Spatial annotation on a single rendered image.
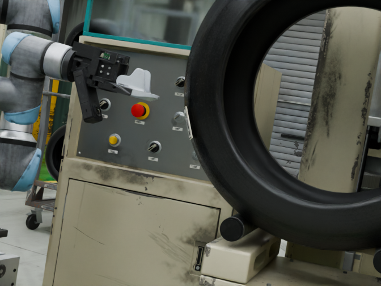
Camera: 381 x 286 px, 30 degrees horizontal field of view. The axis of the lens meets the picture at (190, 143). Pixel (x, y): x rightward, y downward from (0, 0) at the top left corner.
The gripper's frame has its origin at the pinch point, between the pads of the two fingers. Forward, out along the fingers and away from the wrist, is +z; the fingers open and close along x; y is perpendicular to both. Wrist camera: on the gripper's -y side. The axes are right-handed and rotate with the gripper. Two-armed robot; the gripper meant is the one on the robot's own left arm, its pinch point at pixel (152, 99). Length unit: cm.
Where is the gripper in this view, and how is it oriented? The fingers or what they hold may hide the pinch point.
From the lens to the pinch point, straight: 146.9
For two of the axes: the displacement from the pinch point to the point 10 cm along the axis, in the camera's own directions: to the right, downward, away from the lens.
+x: 2.9, 0.0, 9.6
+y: 2.7, -9.6, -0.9
